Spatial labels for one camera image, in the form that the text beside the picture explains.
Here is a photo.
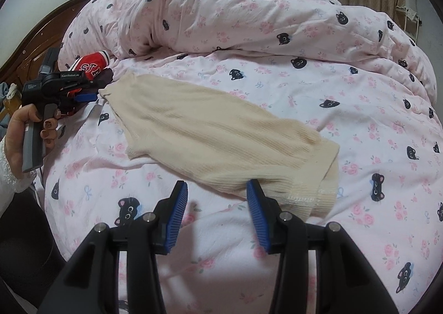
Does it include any pink cat print duvet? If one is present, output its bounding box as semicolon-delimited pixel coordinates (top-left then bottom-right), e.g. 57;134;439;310
58;0;437;103

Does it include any person's left hand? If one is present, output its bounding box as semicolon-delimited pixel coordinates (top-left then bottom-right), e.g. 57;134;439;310
3;104;61;179

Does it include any dark folded garment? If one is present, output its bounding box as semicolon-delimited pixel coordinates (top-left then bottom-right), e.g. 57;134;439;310
60;68;113;116

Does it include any white lace sleeve left forearm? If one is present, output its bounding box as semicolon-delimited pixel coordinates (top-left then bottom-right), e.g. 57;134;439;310
0;139;36;216

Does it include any wooden headboard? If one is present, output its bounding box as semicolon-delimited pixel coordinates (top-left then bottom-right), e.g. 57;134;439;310
1;0;90;88

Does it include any red jersey with number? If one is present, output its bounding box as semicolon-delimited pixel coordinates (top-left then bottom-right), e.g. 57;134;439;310
69;51;110;80

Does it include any cream ribbed knit garment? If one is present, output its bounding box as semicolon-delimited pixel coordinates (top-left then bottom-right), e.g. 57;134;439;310
100;73;339;220

